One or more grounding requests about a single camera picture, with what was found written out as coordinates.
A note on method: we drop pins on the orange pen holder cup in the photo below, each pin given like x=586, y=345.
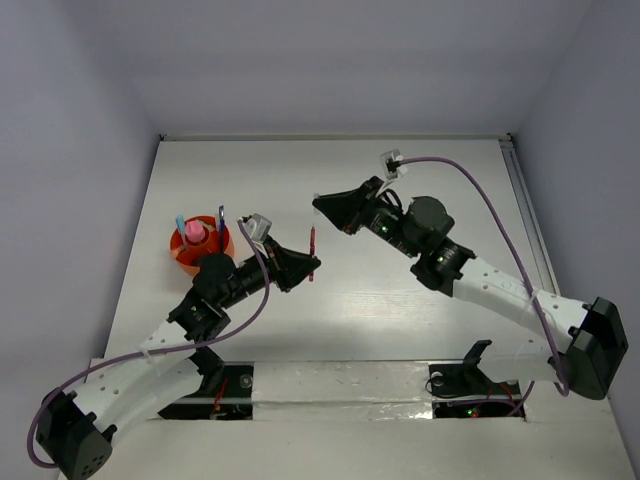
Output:
x=189, y=258

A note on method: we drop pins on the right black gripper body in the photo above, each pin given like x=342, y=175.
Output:
x=377, y=212

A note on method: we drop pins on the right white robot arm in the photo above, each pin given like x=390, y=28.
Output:
x=589, y=337

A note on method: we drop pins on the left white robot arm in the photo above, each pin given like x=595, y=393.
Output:
x=77, y=430

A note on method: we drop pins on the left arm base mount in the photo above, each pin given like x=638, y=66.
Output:
x=224, y=396

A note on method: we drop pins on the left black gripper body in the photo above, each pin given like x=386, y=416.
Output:
x=271, y=258

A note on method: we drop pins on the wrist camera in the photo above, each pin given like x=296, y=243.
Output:
x=393, y=167
x=255, y=227

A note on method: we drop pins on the red gel pen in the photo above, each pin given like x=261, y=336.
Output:
x=312, y=251

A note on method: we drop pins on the blue ballpoint pen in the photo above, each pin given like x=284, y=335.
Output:
x=221, y=226

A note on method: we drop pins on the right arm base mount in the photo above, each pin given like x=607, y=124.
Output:
x=460, y=390

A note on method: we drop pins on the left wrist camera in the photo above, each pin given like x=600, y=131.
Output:
x=255, y=227

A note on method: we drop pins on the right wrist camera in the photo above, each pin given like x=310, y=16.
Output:
x=393, y=167

